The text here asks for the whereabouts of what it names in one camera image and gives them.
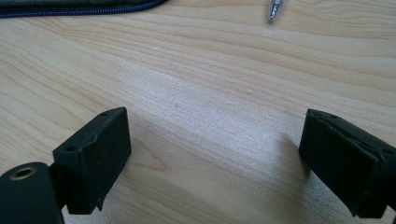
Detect silver ballpoint pen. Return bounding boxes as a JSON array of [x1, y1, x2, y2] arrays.
[[267, 0, 290, 23]]

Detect dark grey zipper pencil case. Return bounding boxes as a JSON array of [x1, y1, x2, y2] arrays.
[[0, 0, 169, 19]]

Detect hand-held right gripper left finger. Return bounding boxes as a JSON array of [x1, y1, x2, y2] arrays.
[[49, 106, 132, 216]]

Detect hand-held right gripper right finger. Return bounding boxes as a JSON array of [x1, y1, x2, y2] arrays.
[[298, 108, 396, 218]]

